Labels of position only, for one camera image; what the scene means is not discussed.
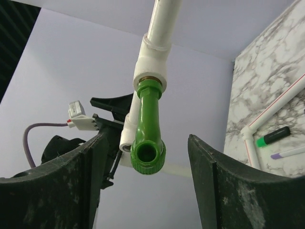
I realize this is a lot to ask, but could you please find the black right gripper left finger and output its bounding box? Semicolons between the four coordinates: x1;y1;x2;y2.
0;133;109;229

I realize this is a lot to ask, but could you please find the white pvc pipe frame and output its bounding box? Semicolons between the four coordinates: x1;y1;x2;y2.
119;0;305;177

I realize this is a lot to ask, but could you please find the purple capped white pen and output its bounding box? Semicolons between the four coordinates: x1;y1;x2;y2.
270;146;305;160

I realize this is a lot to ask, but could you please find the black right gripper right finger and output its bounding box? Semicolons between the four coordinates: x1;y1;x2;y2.
188;135;305;229

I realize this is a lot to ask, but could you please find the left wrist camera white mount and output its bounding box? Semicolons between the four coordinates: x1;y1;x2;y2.
67;101;98;131

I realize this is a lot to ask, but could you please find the green water faucet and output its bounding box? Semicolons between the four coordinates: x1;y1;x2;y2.
131;79;166;175

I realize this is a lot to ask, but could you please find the green capped black marker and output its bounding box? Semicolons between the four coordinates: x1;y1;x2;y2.
256;126;291;147

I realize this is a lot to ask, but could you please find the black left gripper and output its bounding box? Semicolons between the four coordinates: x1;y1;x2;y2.
90;93;133;189

